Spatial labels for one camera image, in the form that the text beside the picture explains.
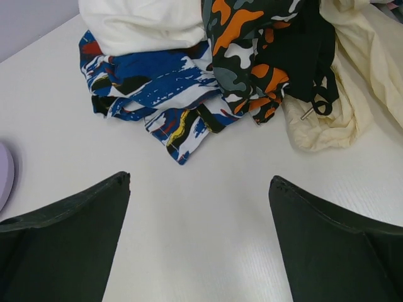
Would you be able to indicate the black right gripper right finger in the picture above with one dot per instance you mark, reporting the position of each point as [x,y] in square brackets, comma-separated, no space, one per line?
[331,253]

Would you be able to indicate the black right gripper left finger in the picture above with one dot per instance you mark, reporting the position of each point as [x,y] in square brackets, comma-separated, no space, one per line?
[64,251]

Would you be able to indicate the blue white patterned cloth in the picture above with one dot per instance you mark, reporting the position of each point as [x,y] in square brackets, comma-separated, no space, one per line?
[174,92]

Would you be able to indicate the orange camouflage cloth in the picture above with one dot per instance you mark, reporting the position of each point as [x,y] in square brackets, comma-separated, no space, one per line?
[263,51]

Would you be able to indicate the cream yellow cloth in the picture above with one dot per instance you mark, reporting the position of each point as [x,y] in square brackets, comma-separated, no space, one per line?
[367,66]

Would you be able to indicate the lilac plastic plate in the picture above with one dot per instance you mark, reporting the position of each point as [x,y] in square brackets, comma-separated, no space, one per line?
[7,170]

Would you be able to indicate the black drawstring with metal tip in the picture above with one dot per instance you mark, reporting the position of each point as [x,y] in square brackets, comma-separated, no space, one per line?
[324,94]

